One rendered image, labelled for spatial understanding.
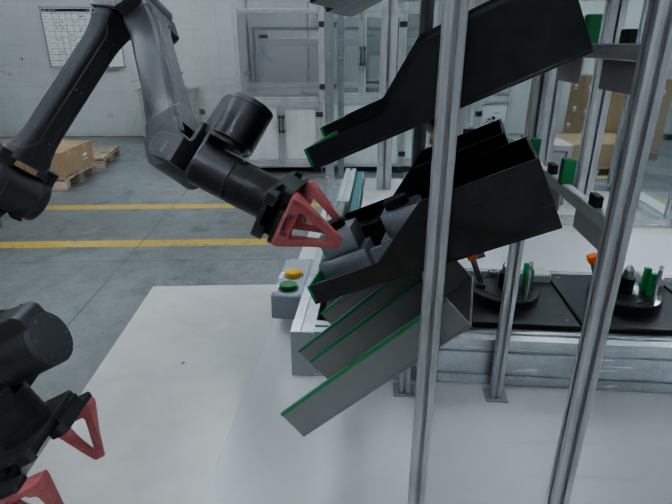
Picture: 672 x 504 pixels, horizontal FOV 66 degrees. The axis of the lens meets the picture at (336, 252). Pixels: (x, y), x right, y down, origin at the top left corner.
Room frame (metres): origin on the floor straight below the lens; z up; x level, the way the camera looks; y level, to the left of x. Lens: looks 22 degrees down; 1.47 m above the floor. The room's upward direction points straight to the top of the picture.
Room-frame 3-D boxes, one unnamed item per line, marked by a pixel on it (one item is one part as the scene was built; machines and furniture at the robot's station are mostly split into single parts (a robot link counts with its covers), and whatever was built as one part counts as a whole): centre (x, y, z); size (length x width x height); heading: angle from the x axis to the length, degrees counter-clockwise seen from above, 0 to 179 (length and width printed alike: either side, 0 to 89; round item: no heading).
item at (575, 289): (0.96, -0.61, 1.01); 0.24 x 0.24 x 0.13; 85
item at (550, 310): (0.98, -0.36, 1.01); 0.24 x 0.24 x 0.13; 85
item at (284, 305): (1.11, 0.10, 0.93); 0.21 x 0.07 x 0.06; 175
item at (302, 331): (1.29, 0.02, 0.91); 0.89 x 0.06 x 0.11; 175
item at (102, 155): (6.77, 3.59, 0.07); 1.20 x 0.82 x 0.14; 99
